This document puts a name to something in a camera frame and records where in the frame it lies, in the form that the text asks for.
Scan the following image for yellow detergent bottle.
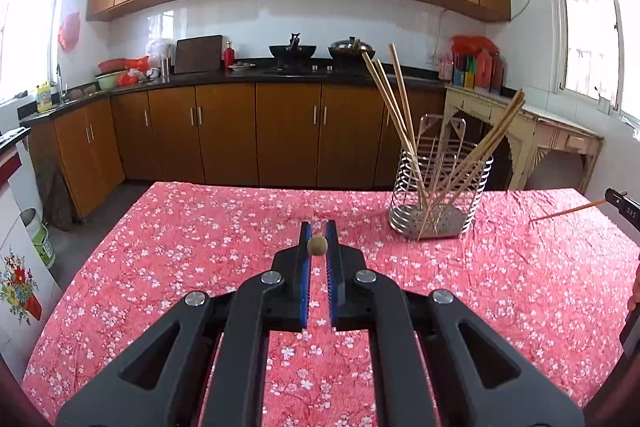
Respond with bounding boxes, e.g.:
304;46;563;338
36;82;53;114

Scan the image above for flower decal white cabinet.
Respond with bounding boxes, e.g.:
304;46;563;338
1;153;62;381

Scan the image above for wooden chopstick four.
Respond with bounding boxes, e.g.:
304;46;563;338
388;43;418;156

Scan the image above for wooden chopstick three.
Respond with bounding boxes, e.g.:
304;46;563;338
372;60;426;204

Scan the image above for red thermos bottles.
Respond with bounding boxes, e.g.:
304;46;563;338
474;49;504;93

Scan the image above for dark cutting board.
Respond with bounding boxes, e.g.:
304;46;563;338
175;35;224;74

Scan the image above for cream old wooden table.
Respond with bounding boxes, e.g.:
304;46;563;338
444;84;604;195

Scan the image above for metal wire utensil holder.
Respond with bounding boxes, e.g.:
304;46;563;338
388;114;494;241

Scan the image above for left window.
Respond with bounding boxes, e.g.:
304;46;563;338
1;0;62;103

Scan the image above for red plastic bag on wall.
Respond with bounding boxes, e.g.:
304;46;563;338
58;12;81;52

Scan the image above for green basin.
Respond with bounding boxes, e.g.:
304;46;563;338
96;70;124;91

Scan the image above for red basin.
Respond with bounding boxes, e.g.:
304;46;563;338
98;58;127;75

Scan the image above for lower wooden cabinets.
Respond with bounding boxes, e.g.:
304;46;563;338
22;78;446;220

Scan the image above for lidded wok right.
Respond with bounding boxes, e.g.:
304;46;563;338
328;37;375;62

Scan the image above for red bag on table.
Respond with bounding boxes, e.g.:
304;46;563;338
450;35;499;55

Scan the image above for wooden chopstick five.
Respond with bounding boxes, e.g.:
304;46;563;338
306;235;329;257

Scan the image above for black wok left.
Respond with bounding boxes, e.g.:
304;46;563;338
269;32;317;69

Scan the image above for white plastic bucket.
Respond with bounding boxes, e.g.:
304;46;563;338
21;208;55;269

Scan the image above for right hand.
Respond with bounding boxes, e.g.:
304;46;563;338
627;267;640;312

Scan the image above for wooden chopstick six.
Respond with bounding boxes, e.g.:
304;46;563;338
418;88;525;228

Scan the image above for right window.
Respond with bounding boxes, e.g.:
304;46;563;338
555;0;639;122

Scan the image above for wooden chopstick eight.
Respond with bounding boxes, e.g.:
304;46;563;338
529;190;628;222

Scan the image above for red floral tablecloth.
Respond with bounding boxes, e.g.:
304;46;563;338
22;182;639;419

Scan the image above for window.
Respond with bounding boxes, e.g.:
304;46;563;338
1;0;62;103
555;0;639;122

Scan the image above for wooden chopstick one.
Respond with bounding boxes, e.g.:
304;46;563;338
361;52;426;209

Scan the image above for red small bottle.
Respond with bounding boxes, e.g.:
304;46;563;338
222;41;235;70

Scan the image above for gas stove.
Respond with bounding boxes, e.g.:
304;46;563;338
260;63;336;77

